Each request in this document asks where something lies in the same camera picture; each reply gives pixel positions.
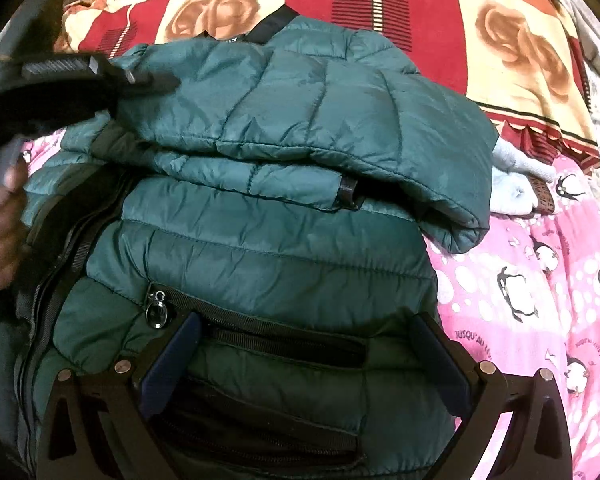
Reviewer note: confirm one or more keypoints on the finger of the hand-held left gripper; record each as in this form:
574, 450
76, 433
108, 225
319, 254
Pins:
137, 80

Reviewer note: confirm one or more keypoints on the light blue cloth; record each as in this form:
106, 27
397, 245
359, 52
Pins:
517, 180

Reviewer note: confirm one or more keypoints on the person's left hand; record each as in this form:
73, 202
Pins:
0, 230

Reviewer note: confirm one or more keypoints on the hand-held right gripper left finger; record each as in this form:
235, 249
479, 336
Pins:
172, 360

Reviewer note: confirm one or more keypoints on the pink penguin printed blanket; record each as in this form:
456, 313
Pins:
525, 310

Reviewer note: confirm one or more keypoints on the green puffer jacket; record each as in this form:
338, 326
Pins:
260, 195

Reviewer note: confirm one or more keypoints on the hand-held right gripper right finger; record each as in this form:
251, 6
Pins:
437, 355

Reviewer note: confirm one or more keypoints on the red floral printed blanket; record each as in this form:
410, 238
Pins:
430, 25

